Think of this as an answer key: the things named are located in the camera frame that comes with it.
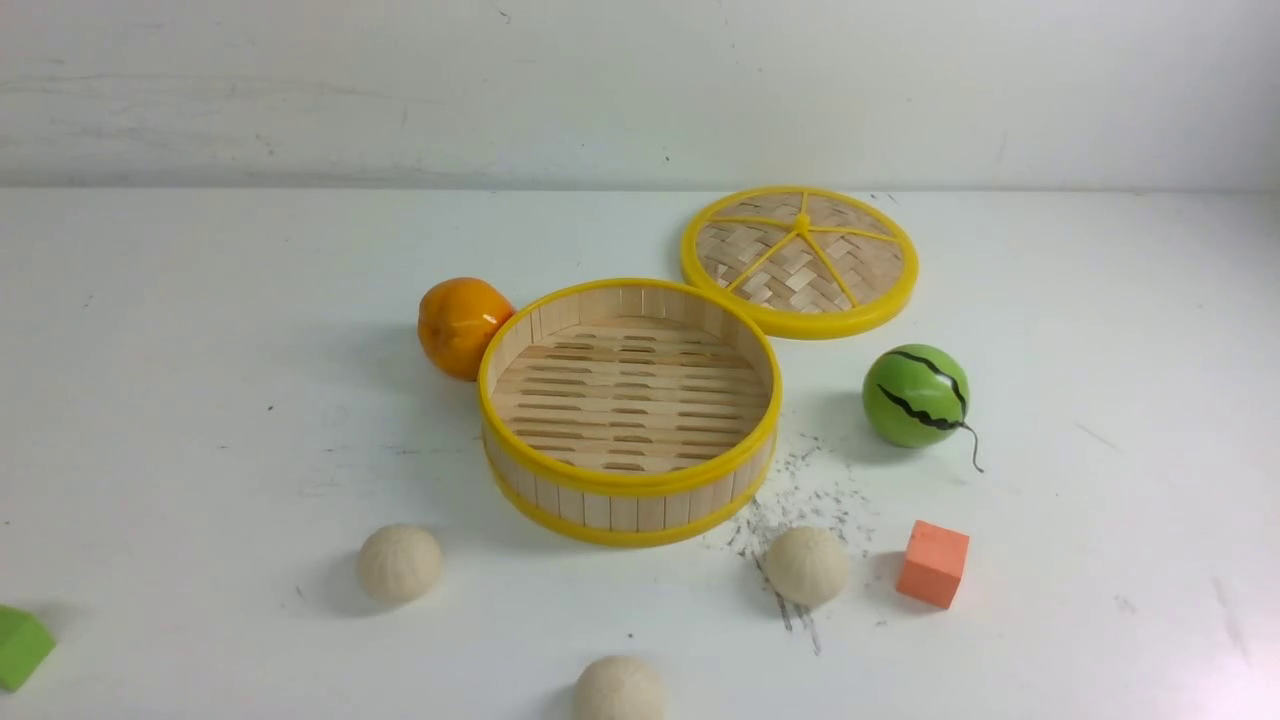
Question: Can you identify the cream bun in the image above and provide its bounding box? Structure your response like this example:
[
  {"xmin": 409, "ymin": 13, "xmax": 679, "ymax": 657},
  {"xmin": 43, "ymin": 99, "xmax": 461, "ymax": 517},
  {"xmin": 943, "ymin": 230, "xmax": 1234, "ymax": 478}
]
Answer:
[
  {"xmin": 764, "ymin": 527, "xmax": 851, "ymax": 609},
  {"xmin": 356, "ymin": 524, "xmax": 443, "ymax": 605},
  {"xmin": 571, "ymin": 655, "xmax": 667, "ymax": 719}
]

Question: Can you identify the green foam block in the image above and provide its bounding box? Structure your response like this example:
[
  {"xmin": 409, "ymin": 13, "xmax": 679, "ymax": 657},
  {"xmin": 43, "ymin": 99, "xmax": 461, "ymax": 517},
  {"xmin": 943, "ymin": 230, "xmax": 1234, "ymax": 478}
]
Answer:
[{"xmin": 0, "ymin": 605, "xmax": 58, "ymax": 693}]

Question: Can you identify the yellow-rimmed bamboo steamer tray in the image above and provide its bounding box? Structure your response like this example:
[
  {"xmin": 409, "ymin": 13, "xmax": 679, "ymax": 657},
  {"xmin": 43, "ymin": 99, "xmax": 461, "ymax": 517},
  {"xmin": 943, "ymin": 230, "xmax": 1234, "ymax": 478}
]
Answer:
[{"xmin": 477, "ymin": 278, "xmax": 783, "ymax": 547}]

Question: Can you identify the yellow-rimmed woven steamer lid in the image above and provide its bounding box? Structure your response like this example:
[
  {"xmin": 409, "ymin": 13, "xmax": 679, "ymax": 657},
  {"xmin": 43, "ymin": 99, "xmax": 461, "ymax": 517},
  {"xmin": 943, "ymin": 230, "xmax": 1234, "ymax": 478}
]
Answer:
[{"xmin": 678, "ymin": 186, "xmax": 919, "ymax": 340}]

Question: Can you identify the orange foam cube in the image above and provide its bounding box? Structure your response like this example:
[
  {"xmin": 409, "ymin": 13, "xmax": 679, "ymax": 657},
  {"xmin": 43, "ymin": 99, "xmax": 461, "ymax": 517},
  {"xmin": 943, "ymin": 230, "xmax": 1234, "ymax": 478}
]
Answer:
[{"xmin": 895, "ymin": 520, "xmax": 970, "ymax": 610}]

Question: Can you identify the orange toy fruit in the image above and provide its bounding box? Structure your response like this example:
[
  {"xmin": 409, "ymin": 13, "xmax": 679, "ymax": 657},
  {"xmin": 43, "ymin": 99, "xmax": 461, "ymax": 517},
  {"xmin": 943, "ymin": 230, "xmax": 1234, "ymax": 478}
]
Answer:
[{"xmin": 417, "ymin": 277, "xmax": 516, "ymax": 382}]

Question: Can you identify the cream bun bottom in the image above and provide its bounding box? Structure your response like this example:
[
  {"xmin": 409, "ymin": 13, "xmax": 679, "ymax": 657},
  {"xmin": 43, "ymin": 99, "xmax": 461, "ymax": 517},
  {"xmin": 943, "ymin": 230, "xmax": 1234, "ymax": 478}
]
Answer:
[{"xmin": 571, "ymin": 655, "xmax": 667, "ymax": 719}]

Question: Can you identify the green toy watermelon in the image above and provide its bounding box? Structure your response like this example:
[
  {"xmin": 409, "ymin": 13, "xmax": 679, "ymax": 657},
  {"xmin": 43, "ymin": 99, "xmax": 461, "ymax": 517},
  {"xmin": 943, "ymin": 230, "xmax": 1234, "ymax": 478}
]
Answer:
[{"xmin": 861, "ymin": 345, "xmax": 984, "ymax": 473}]

